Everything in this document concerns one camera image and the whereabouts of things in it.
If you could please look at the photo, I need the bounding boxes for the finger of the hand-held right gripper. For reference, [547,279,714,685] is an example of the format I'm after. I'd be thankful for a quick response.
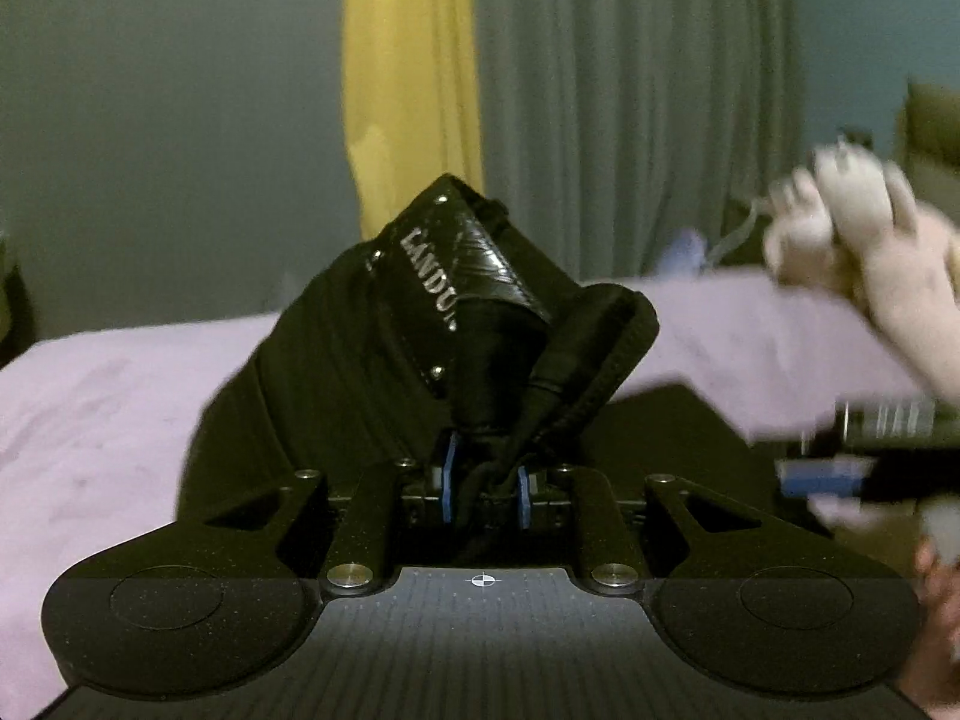
[775,454,878,500]

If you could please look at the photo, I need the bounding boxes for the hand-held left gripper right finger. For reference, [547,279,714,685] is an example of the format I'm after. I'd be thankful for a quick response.
[514,462,835,598]

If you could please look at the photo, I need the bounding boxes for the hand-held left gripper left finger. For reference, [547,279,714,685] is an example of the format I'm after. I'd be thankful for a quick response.
[178,431,460,598]

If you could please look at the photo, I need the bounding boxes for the black pants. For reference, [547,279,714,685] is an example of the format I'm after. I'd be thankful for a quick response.
[176,172,785,572]

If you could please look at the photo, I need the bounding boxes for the person's right hand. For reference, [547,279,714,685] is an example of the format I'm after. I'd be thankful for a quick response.
[896,537,960,716]

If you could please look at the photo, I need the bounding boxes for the beige plush toy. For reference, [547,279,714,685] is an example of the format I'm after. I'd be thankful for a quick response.
[760,138,960,400]

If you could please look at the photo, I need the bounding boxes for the small blue cloth item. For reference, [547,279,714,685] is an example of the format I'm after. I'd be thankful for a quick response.
[660,229,710,275]

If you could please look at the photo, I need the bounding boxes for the olive cushion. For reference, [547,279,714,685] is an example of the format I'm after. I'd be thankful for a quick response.
[895,78,960,167]

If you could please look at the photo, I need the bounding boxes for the lavender bed sheet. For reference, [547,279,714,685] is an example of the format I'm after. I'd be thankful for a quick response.
[0,267,940,707]

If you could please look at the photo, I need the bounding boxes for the grey curtain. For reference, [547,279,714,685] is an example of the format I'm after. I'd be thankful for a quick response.
[469,0,805,280]

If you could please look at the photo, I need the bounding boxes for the yellow curtain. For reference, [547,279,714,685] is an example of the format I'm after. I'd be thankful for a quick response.
[341,0,485,242]

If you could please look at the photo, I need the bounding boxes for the white cable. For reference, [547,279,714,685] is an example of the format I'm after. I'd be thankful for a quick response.
[709,198,775,265]

